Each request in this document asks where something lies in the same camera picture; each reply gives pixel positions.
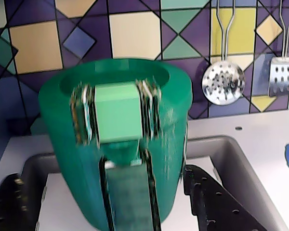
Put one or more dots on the steel slotted spatula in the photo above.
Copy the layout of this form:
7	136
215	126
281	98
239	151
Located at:
281	77

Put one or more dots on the grey sink basin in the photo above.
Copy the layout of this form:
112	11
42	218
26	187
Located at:
238	163

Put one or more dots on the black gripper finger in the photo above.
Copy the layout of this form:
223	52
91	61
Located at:
9	207
216	207

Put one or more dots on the green recipient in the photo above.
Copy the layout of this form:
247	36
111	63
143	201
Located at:
74	173

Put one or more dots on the green plastic plate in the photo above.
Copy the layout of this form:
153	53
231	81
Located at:
118	113

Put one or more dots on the steel skimmer spoon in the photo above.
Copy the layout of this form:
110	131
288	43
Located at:
223	83

